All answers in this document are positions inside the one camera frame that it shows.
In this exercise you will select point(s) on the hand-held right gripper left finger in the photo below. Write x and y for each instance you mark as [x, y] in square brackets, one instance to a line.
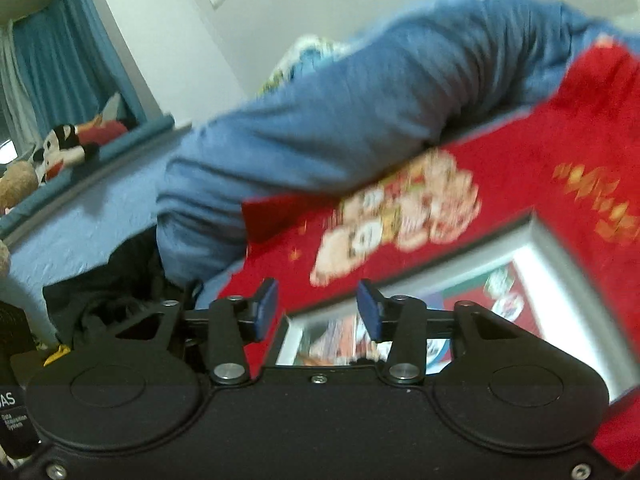
[266, 310]

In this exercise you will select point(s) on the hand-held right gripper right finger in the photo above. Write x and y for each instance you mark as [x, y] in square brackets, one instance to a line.
[371, 310]

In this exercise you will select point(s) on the black shallow cardboard box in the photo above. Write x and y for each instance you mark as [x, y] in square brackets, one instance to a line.
[575, 285]

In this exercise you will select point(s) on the illustrated textbook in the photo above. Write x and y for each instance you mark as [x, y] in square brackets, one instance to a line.
[500, 300]

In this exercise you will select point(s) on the dark clothing pile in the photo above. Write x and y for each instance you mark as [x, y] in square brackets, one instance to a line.
[115, 280]

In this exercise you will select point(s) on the blue plush quilt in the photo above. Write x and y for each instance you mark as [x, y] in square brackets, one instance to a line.
[350, 110]

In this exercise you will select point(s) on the red printed blanket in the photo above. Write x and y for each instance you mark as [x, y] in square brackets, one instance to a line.
[525, 170]

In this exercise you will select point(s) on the brown teddy bear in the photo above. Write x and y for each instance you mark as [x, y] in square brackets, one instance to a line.
[15, 185]

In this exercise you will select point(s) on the cartoon print pillow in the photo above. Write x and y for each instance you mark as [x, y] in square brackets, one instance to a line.
[300, 55]

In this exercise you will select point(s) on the teal curtain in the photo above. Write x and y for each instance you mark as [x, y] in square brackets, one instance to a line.
[65, 50]

